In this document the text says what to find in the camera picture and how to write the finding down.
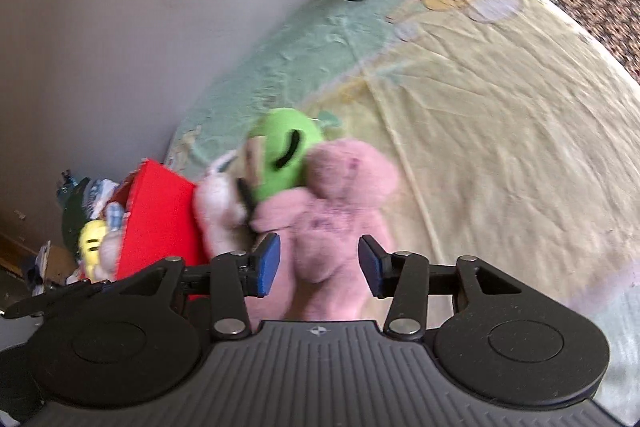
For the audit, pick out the white blue printed packet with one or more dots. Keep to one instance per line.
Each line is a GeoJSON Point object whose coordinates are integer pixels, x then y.
{"type": "Point", "coordinates": [102, 194]}

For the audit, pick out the wooden furniture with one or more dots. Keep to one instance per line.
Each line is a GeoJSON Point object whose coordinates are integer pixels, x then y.
{"type": "Point", "coordinates": [20, 257]}

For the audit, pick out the white plush rabbit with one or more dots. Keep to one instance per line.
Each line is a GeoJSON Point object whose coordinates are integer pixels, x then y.
{"type": "Point", "coordinates": [215, 207]}

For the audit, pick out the pink plush toy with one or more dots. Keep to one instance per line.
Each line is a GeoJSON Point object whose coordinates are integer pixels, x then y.
{"type": "Point", "coordinates": [340, 207]}

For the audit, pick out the green plush toy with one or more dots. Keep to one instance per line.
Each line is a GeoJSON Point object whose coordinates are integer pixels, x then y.
{"type": "Point", "coordinates": [265, 127]}

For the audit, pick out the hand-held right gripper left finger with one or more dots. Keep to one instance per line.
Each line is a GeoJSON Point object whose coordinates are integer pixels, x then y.
{"type": "Point", "coordinates": [267, 264]}

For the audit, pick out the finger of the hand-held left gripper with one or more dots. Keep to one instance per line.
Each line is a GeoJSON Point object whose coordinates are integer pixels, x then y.
{"type": "Point", "coordinates": [50, 299]}

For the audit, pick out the blue plastic item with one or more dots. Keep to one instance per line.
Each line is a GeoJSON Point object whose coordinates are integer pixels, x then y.
{"type": "Point", "coordinates": [66, 181]}

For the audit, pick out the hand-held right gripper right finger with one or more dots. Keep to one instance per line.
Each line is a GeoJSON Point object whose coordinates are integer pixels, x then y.
{"type": "Point", "coordinates": [370, 264]}

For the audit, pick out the red cardboard box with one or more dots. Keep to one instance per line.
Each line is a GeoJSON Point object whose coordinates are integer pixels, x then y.
{"type": "Point", "coordinates": [160, 217]}

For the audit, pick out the printed bed sheet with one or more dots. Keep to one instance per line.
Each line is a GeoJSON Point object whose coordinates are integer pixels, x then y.
{"type": "Point", "coordinates": [500, 132]}

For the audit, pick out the yellow tiger plush toy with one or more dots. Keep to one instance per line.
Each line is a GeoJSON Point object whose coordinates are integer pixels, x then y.
{"type": "Point", "coordinates": [92, 242]}

